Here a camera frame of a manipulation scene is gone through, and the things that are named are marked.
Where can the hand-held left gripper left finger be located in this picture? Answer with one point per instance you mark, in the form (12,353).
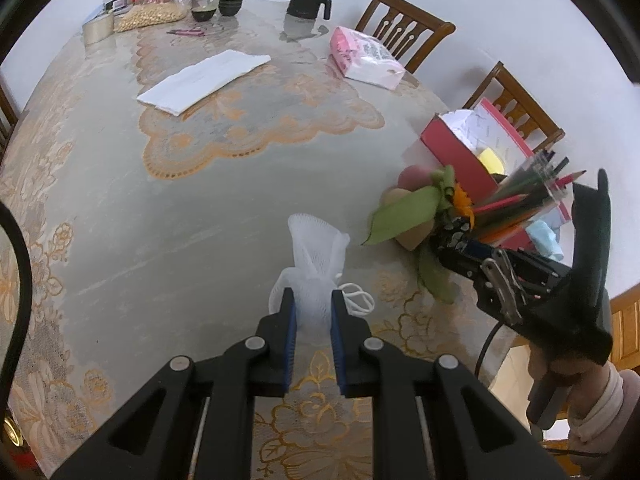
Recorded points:
(288,340)

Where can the wooden chair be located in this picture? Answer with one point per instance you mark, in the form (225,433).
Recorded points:
(6,115)
(385,5)
(500,80)

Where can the person's right forearm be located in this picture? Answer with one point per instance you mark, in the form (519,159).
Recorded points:
(600,410)

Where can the folded white paper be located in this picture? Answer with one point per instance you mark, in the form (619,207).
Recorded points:
(200,80)

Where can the jar of coloured pencils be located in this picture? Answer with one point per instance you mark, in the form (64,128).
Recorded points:
(520,215)

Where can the blue face mask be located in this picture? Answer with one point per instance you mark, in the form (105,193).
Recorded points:
(545,237)

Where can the pink peach plush toy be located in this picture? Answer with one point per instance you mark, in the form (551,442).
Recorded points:
(415,177)

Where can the pink tissue pack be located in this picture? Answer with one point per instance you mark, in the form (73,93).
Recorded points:
(365,57)

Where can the dark small bowl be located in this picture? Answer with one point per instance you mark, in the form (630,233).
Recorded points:
(231,6)
(204,11)

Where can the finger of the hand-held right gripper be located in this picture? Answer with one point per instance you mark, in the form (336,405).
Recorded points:
(457,262)
(482,249)

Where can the lace tablecloth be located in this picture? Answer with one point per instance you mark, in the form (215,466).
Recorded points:
(150,210)

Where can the pink hair clip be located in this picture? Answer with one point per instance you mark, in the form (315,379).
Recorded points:
(187,32)

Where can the red cardboard box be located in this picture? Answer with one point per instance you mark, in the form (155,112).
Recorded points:
(455,155)

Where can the clear tape roll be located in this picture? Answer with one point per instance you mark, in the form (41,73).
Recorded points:
(97,30)

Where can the yellow sponge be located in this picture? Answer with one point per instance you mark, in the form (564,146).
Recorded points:
(490,160)

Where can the black mug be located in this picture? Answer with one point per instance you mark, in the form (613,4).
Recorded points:
(305,2)

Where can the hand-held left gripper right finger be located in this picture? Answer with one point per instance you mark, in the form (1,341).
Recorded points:
(338,340)

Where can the wooden cabinet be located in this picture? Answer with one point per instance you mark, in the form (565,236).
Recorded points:
(627,320)

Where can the artificial flower with fruit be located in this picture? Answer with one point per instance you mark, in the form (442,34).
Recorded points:
(405,212)

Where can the white mesh bag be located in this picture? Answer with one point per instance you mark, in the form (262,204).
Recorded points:
(312,255)

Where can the person's right hand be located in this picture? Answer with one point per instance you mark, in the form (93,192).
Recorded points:
(547,367)

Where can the navy wave-patterned cloth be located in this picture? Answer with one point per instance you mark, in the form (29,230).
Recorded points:
(452,232)

